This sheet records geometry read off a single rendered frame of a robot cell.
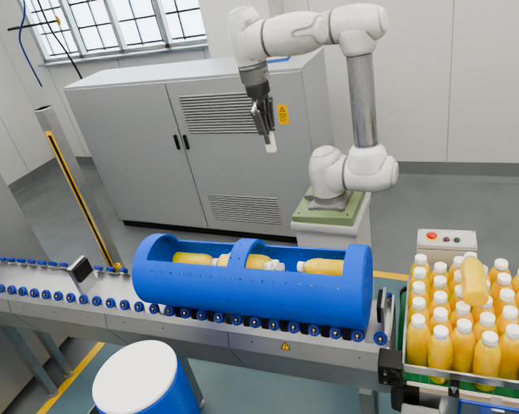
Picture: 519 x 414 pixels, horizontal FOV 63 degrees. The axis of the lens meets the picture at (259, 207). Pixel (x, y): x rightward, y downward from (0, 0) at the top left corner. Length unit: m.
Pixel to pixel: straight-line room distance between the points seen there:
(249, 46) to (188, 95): 2.01
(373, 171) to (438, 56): 2.24
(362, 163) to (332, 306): 0.69
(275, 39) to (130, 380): 1.13
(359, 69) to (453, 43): 2.23
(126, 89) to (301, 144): 1.47
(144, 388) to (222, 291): 0.39
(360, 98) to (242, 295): 0.90
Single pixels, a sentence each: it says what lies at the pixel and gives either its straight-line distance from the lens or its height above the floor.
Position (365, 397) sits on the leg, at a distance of 1.81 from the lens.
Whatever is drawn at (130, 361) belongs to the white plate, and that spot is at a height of 1.04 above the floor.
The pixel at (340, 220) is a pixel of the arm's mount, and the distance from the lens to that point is 1.94.
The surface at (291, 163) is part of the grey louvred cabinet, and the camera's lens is 3.10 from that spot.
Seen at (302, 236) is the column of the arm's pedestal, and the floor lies 0.92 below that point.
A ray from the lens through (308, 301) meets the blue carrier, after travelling 1.41.
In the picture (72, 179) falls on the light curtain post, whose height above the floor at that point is 1.35.
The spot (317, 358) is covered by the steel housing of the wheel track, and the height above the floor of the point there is 0.85.
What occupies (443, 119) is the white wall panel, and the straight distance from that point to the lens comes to 4.13.
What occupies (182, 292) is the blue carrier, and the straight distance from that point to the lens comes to 1.61.
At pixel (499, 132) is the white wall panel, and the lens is 4.18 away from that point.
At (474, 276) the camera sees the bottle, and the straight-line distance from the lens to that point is 1.45.
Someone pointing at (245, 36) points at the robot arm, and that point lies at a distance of 1.27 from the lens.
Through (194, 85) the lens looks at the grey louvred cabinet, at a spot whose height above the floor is 1.39.
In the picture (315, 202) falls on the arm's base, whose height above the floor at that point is 1.06.
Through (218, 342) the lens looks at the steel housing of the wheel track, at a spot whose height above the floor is 0.86.
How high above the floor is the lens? 2.12
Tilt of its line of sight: 31 degrees down
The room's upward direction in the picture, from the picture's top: 12 degrees counter-clockwise
